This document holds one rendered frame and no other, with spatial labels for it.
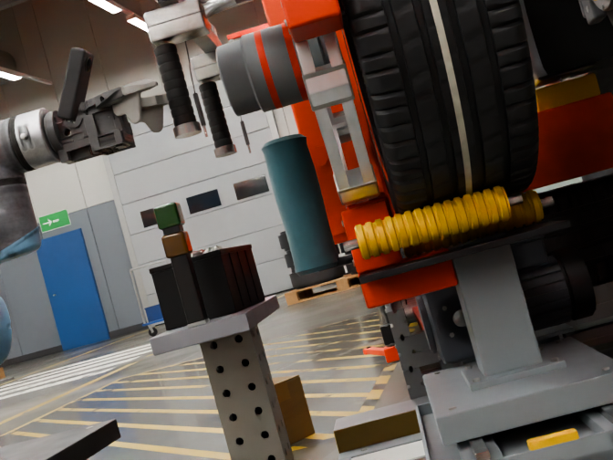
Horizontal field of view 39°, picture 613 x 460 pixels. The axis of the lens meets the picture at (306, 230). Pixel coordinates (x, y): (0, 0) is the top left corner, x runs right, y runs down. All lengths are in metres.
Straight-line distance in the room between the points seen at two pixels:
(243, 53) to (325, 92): 0.28
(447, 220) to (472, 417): 0.31
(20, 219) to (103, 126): 0.20
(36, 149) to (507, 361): 0.84
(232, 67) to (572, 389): 0.76
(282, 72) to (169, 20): 0.22
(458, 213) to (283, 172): 0.38
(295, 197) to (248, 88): 0.23
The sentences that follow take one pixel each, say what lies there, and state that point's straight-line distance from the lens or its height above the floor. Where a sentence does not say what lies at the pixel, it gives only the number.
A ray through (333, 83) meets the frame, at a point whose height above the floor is 0.74.
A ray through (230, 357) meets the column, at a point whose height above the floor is 0.37.
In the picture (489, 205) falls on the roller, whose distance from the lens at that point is 1.37.
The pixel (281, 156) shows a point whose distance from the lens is 1.60.
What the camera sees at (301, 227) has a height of 0.57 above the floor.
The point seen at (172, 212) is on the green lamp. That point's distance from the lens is 1.44.
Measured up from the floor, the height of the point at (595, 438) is 0.16.
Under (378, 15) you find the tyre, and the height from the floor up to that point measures 0.81.
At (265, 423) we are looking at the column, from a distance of 1.65.
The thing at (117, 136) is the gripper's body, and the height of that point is 0.77.
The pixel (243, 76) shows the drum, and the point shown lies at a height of 0.84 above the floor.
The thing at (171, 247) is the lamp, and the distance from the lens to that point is 1.44.
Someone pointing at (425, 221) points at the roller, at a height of 0.52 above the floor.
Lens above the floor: 0.52
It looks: 2 degrees up
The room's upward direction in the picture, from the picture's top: 15 degrees counter-clockwise
